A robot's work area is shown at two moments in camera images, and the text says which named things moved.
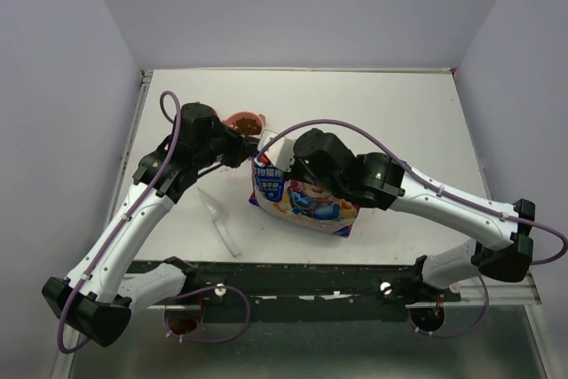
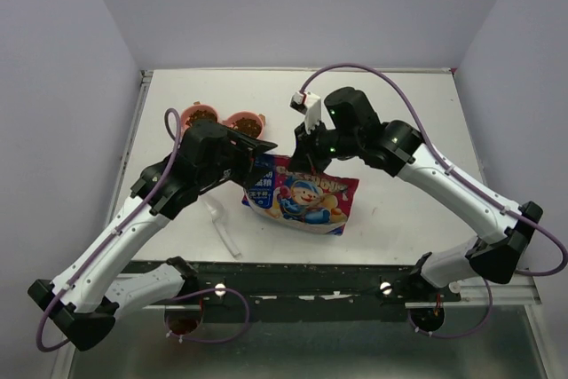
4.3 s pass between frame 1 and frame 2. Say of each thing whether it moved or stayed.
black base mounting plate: stayed
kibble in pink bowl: stayed
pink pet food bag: stayed
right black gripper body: moved
